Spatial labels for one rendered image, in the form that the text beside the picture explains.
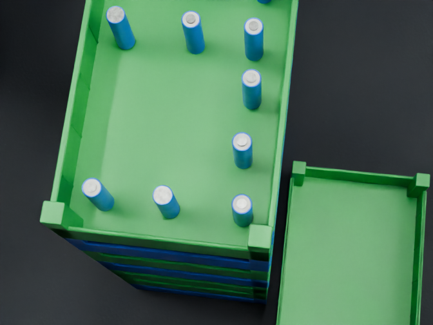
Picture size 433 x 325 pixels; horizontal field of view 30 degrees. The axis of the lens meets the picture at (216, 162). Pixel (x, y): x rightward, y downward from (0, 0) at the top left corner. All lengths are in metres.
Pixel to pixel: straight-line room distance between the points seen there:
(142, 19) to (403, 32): 0.63
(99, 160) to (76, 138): 0.03
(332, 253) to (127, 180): 0.54
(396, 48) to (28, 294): 0.70
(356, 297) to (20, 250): 0.52
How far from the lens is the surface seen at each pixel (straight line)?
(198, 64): 0.81
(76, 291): 1.27
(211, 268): 0.87
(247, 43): 0.77
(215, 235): 0.76
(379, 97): 1.32
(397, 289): 1.25
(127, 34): 0.80
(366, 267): 1.25
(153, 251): 0.80
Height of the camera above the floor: 1.24
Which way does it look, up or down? 75 degrees down
